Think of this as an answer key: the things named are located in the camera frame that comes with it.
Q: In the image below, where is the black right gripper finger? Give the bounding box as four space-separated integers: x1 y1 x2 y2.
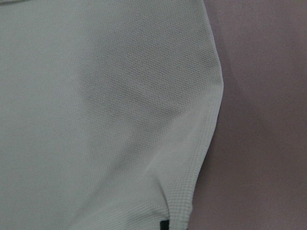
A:
160 220 170 230

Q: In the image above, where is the olive green long-sleeve shirt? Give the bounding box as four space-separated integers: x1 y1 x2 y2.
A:
0 0 224 230

